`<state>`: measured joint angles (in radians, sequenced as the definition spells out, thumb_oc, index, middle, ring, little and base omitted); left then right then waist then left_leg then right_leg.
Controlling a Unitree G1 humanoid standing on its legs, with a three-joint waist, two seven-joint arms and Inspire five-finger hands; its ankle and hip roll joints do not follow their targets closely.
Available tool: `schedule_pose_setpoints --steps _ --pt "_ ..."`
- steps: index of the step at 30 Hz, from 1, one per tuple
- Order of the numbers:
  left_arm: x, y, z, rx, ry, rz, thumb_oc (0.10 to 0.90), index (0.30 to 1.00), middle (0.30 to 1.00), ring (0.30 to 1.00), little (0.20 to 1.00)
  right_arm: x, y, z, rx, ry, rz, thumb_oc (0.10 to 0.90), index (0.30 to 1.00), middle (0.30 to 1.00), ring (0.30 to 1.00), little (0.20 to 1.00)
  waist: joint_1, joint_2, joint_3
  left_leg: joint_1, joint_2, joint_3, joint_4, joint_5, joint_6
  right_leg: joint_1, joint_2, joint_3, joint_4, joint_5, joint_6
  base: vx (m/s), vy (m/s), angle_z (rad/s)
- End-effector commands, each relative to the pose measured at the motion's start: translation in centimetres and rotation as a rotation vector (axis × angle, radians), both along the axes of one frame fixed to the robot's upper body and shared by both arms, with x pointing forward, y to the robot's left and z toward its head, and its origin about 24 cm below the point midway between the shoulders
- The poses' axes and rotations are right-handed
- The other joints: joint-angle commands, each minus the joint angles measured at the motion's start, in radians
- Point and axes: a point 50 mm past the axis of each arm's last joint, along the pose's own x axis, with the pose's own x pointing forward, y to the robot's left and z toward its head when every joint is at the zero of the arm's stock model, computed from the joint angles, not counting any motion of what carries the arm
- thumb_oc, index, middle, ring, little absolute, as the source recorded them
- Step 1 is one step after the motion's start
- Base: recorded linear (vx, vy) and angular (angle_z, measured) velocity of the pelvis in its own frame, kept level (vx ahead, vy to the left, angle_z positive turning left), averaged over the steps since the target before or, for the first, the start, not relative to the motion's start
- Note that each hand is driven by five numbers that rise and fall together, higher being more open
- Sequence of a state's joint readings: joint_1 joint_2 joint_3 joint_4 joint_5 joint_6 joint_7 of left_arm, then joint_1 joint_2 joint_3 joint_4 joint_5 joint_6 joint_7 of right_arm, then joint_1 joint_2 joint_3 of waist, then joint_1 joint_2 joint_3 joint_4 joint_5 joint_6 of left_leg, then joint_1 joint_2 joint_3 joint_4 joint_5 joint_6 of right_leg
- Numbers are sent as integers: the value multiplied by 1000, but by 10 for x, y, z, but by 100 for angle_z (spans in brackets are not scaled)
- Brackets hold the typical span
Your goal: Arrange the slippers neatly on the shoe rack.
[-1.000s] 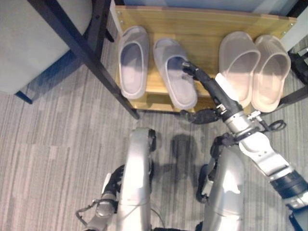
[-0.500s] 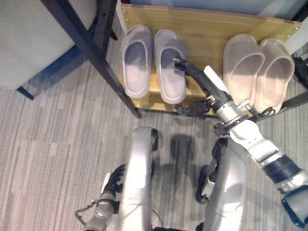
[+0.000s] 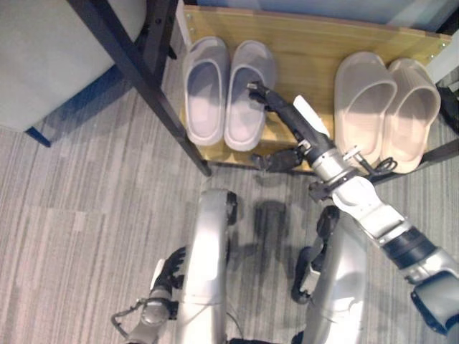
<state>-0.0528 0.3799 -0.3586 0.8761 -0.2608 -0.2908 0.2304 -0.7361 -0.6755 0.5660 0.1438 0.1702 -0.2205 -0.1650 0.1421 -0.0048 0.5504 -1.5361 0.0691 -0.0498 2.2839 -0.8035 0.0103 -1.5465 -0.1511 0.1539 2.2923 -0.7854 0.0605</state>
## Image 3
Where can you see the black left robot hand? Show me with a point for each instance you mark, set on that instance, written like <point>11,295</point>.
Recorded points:
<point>168,268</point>

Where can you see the wooden shoe rack shelf board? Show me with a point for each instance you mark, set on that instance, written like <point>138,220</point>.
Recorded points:
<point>305,61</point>

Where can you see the beige slipper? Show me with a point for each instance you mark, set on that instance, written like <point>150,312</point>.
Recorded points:
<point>358,111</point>
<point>412,122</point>

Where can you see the black object beside rack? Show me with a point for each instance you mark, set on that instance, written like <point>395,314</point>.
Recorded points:
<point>450,107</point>

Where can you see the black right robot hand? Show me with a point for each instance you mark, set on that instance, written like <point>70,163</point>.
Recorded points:
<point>287,114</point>

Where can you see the white cabinet with dark base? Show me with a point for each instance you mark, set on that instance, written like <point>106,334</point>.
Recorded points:
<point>46,57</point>

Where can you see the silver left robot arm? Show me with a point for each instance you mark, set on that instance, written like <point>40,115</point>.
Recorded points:
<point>154,311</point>

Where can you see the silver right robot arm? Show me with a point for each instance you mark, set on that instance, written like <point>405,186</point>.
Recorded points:
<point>369,204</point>

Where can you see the light grey slipper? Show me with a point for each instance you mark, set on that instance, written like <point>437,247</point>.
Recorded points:
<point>204,107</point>
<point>242,118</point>

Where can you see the silver right robot leg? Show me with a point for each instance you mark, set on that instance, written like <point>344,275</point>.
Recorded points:
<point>337,272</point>

